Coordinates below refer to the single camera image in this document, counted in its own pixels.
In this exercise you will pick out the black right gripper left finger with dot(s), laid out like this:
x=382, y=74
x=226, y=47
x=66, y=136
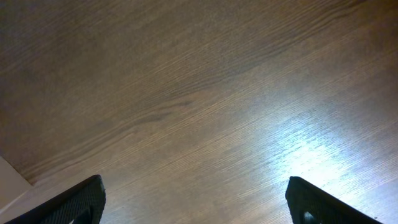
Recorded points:
x=83, y=203

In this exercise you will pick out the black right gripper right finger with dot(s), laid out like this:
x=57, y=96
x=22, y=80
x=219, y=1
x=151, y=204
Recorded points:
x=309, y=204

